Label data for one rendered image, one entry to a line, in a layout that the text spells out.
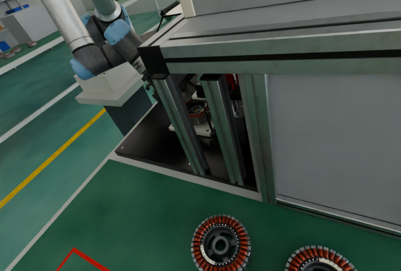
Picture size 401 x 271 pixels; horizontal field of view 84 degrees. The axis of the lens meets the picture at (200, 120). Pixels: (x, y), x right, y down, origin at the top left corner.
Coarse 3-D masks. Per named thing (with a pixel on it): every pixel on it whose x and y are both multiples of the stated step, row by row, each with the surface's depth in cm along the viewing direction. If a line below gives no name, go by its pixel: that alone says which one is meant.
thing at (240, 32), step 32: (320, 0) 29; (352, 0) 26; (384, 0) 24; (160, 32) 36; (192, 32) 32; (224, 32) 29; (256, 32) 26; (288, 32) 24; (320, 32) 22; (352, 32) 20; (384, 32) 19; (160, 64) 34; (192, 64) 31; (224, 64) 29; (256, 64) 27; (288, 64) 25; (320, 64) 24; (352, 64) 22; (384, 64) 21
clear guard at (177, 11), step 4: (180, 4) 73; (176, 8) 70; (180, 8) 68; (168, 12) 69; (172, 12) 67; (176, 12) 66; (180, 12) 65; (164, 16) 67; (168, 16) 66; (172, 16) 75; (176, 16) 78; (164, 20) 70; (168, 20) 74; (160, 24) 70; (164, 24) 73; (160, 28) 71; (156, 32) 72
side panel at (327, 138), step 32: (256, 96) 31; (288, 96) 29; (320, 96) 27; (352, 96) 26; (384, 96) 24; (256, 128) 34; (288, 128) 33; (320, 128) 31; (352, 128) 29; (384, 128) 27; (256, 160) 40; (288, 160) 38; (320, 160) 35; (352, 160) 32; (384, 160) 30; (288, 192) 44; (320, 192) 40; (352, 192) 36; (384, 192) 33; (352, 224) 40; (384, 224) 37
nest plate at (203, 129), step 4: (200, 124) 69; (204, 124) 68; (212, 124) 67; (172, 128) 71; (196, 128) 68; (200, 128) 67; (204, 128) 67; (208, 128) 66; (212, 128) 66; (196, 132) 67; (200, 132) 66; (204, 132) 66; (208, 132) 65; (208, 136) 65
